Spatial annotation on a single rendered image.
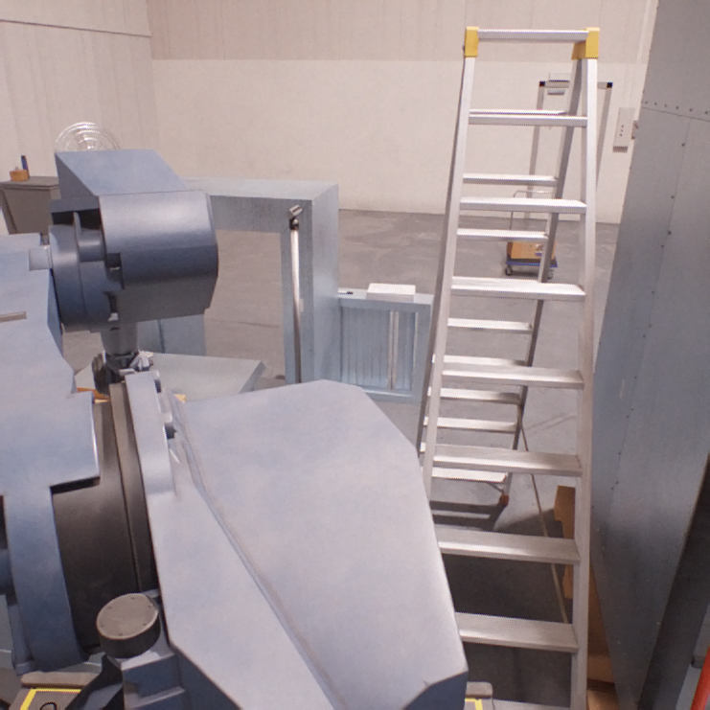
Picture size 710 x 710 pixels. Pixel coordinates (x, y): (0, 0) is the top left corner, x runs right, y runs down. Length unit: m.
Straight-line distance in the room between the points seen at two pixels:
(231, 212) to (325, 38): 8.04
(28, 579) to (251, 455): 0.26
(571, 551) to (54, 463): 1.41
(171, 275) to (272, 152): 10.46
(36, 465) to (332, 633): 0.34
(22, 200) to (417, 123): 6.15
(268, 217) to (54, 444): 3.05
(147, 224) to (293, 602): 0.99
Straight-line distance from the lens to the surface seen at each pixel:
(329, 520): 0.70
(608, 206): 11.55
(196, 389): 3.51
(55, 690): 1.47
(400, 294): 4.37
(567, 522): 3.45
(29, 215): 8.95
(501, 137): 11.25
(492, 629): 1.89
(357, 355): 4.68
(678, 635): 2.23
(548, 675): 2.96
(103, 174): 1.61
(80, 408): 0.79
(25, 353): 1.11
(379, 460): 0.76
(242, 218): 3.76
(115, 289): 1.51
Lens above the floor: 2.20
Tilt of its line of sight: 24 degrees down
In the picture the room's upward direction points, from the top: 1 degrees clockwise
